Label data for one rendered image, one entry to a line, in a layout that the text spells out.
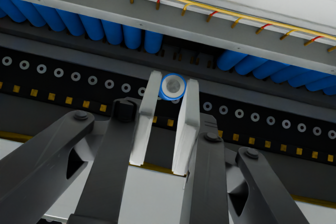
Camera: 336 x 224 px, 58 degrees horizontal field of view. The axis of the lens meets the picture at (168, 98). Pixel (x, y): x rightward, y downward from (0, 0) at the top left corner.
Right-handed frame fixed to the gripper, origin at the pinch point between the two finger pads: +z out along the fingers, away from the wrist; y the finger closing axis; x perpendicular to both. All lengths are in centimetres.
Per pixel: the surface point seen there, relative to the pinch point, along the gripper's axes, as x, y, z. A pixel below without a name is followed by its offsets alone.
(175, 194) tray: -7.0, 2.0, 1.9
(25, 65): -5.8, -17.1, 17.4
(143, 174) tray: -6.2, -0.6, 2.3
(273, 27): 5.6, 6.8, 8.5
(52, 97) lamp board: -8.4, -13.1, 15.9
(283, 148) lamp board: -8.7, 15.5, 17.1
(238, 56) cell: 2.2, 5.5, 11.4
